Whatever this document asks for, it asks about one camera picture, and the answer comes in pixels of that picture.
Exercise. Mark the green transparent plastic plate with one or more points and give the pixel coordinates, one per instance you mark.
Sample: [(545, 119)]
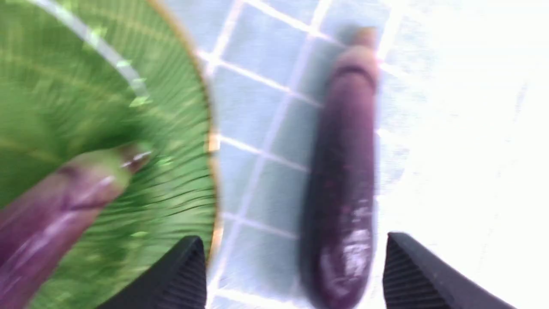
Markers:
[(81, 75)]

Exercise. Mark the purple eggplant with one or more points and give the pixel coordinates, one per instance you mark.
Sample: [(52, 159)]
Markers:
[(44, 223), (337, 235)]

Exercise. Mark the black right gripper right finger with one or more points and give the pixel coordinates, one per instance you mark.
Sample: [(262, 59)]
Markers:
[(415, 278)]

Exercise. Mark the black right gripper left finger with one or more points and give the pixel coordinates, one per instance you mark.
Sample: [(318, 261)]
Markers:
[(175, 281)]

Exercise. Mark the green checkered tablecloth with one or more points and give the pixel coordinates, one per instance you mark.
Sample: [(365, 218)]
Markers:
[(462, 133)]

